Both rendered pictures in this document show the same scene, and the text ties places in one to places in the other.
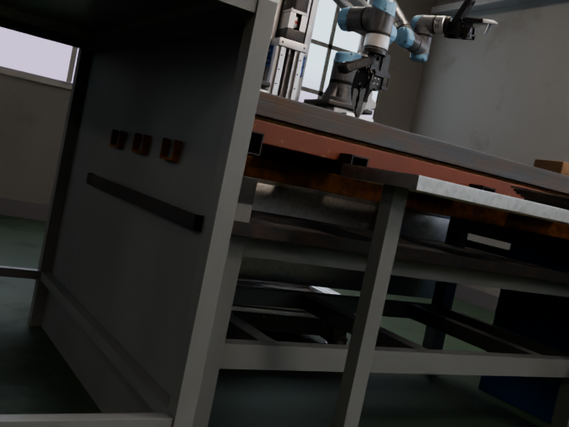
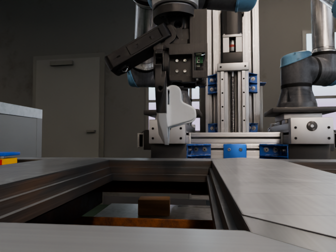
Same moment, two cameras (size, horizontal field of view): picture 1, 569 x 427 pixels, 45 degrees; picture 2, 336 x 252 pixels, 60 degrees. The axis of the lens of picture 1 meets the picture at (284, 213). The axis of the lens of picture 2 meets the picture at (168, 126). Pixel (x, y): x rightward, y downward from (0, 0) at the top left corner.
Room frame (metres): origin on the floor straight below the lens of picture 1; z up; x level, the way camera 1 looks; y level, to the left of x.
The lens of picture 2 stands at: (1.75, -0.45, 0.92)
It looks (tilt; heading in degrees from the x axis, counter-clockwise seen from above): 3 degrees up; 38
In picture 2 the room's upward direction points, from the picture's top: straight up
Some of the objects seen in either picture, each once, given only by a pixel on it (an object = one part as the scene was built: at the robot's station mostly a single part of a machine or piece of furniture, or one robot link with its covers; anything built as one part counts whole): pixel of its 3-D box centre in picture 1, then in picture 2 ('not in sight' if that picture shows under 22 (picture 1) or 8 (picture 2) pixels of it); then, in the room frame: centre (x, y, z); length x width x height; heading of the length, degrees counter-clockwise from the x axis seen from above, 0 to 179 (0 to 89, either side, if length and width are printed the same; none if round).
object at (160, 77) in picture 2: (366, 87); (162, 84); (2.09, -0.17, 1.00); 0.05 x 0.02 x 0.09; 32
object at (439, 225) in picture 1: (341, 244); not in sight; (2.68, -0.25, 0.48); 1.30 x 0.04 x 0.35; 122
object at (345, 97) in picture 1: (339, 93); (296, 97); (2.99, -0.13, 1.09); 0.15 x 0.15 x 0.10
